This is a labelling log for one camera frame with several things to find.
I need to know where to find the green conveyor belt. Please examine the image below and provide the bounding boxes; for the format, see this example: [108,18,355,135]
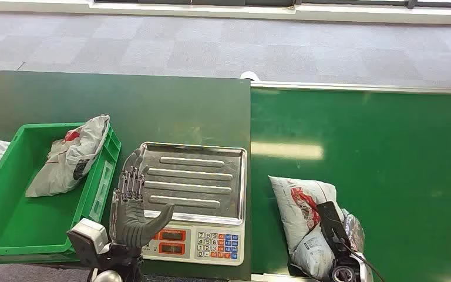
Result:
[250,86,451,282]

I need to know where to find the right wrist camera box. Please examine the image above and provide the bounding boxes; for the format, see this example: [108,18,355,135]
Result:
[316,201,352,254]

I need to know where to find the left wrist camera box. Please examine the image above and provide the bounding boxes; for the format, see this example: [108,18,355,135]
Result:
[66,217,110,269]

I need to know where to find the silver conveyor side rail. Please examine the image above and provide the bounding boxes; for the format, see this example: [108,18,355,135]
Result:
[250,80,451,95]

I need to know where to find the grey courier package in basket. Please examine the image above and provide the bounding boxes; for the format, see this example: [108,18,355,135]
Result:
[25,113,111,199]

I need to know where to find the white window sill ledge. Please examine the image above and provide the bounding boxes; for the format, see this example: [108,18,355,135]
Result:
[0,0,451,26]

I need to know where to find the grey red-print courier package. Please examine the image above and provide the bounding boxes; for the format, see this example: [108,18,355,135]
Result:
[268,175,366,282]

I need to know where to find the electronic scale with steel tray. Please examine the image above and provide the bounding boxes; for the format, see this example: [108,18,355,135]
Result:
[137,141,248,267]

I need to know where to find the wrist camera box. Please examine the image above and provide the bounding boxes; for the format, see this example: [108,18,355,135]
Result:
[66,217,110,269]
[316,201,352,254]

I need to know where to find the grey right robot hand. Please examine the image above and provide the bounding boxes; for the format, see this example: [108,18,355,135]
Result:
[342,211,366,254]

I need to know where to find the green plastic basket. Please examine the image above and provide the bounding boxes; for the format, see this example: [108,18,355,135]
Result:
[0,122,122,266]

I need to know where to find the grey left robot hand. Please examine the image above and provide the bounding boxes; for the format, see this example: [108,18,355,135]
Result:
[112,147,176,250]

